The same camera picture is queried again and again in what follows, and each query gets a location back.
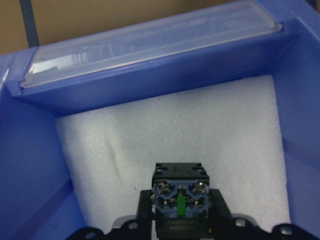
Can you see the left blue storage bin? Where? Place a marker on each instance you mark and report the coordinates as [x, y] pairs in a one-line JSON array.
[[37, 199]]

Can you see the black push button switch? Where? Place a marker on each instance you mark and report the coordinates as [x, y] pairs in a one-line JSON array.
[[181, 200]]

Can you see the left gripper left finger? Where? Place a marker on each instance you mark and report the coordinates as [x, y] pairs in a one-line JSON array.
[[138, 226]]

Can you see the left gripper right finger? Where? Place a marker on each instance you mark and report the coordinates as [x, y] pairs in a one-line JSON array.
[[225, 225]]

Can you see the white foam pad left bin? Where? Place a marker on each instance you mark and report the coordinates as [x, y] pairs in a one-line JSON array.
[[231, 128]]

